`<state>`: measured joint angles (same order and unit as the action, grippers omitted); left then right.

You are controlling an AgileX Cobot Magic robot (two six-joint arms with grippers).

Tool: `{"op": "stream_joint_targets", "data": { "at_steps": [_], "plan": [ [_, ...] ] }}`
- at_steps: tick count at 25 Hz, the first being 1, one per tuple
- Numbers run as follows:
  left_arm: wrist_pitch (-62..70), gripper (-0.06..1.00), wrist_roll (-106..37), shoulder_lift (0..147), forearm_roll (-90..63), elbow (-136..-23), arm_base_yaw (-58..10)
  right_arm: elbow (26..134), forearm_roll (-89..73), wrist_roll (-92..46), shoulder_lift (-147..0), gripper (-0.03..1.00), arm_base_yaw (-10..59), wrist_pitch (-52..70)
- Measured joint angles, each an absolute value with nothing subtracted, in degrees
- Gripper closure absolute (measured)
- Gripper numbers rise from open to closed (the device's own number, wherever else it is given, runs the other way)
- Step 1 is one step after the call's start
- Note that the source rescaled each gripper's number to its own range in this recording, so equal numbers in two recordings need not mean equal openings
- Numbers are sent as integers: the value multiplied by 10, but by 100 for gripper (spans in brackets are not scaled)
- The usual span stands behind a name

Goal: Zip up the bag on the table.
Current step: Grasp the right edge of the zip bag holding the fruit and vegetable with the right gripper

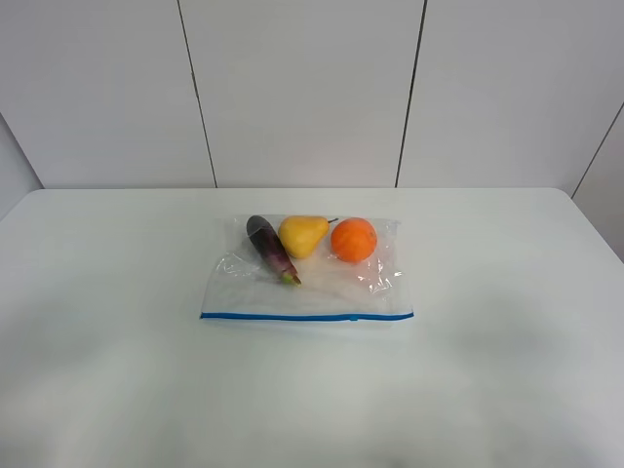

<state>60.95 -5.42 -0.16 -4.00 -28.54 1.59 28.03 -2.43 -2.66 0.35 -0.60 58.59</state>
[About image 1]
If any clear zip bag blue zipper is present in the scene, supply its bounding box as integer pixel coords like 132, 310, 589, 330
200, 215, 413, 323

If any yellow pear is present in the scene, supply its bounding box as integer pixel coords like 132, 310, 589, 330
278, 215, 336, 259

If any orange fruit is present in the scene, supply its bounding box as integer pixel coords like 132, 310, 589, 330
331, 217, 377, 263

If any purple eggplant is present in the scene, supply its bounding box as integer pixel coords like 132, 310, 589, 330
246, 214, 301, 286

